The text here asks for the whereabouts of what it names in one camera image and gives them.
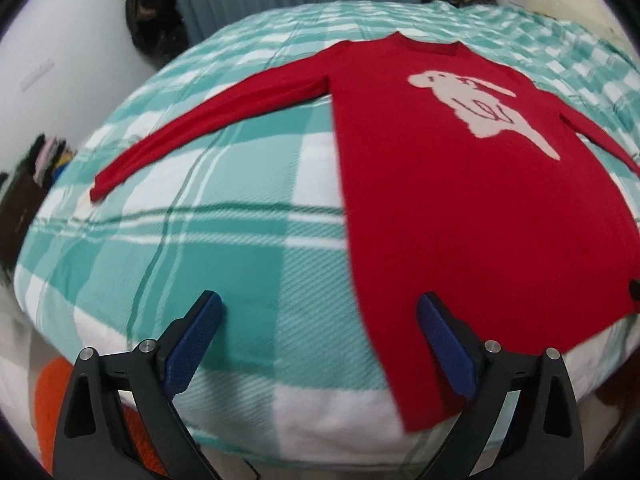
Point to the white wall switch plate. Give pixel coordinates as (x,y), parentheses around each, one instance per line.
(36,75)

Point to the black clothes hanging on wall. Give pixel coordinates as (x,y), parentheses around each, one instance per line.
(157,30)

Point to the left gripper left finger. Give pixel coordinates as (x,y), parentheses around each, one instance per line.
(154,372)

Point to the teal white plaid bed cover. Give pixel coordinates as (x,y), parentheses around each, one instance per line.
(254,213)

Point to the orange fuzzy trousers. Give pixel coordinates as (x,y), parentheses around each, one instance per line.
(50,394)

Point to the cream pillow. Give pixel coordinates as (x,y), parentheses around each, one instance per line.
(594,15)

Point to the red sweater with white dog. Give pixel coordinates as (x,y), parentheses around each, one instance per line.
(459,177)

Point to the clothes pile on left box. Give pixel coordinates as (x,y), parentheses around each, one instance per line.
(23,191)

